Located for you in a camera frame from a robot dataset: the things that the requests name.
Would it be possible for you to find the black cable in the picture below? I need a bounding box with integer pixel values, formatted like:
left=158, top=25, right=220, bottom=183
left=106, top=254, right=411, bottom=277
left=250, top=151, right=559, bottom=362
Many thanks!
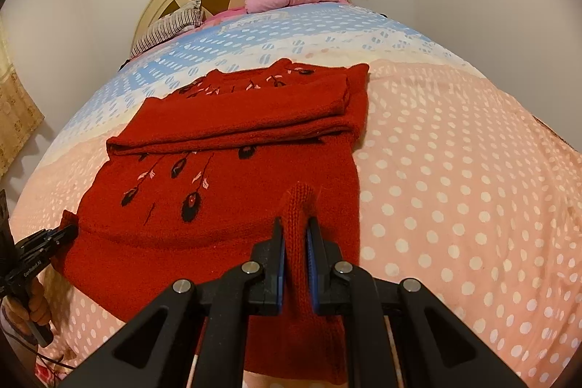
left=7, top=331, right=76, bottom=373

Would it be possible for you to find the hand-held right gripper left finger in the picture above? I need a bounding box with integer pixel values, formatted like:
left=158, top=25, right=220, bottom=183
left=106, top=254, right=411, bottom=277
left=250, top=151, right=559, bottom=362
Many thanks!
left=59, top=217, right=287, bottom=388

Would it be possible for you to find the person's left hand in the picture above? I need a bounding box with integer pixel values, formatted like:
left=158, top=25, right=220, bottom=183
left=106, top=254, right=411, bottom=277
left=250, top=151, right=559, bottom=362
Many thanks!
left=7, top=274, right=53, bottom=341

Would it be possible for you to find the red embroidered knit sweater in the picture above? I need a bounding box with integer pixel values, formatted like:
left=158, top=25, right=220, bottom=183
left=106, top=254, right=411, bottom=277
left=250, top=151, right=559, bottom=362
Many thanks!
left=49, top=58, right=370, bottom=386

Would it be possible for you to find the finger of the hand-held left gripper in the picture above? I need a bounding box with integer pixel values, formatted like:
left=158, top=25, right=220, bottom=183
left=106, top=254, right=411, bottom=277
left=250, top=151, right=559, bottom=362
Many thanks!
left=45, top=224, right=79, bottom=255

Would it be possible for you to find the polka dot blanket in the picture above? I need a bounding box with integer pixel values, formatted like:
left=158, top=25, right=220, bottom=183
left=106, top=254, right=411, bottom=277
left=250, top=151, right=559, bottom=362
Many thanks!
left=9, top=0, right=582, bottom=388

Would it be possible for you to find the striped pillow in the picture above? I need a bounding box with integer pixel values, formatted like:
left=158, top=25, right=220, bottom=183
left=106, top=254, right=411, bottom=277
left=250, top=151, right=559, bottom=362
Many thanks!
left=131, top=0, right=203, bottom=59

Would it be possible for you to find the pink bed sheet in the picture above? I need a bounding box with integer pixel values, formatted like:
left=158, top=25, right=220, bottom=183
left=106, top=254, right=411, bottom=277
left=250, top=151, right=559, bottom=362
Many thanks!
left=204, top=6, right=247, bottom=24

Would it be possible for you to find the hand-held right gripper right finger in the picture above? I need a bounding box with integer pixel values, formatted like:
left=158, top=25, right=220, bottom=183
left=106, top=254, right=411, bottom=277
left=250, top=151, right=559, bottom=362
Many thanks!
left=306, top=217, right=530, bottom=388

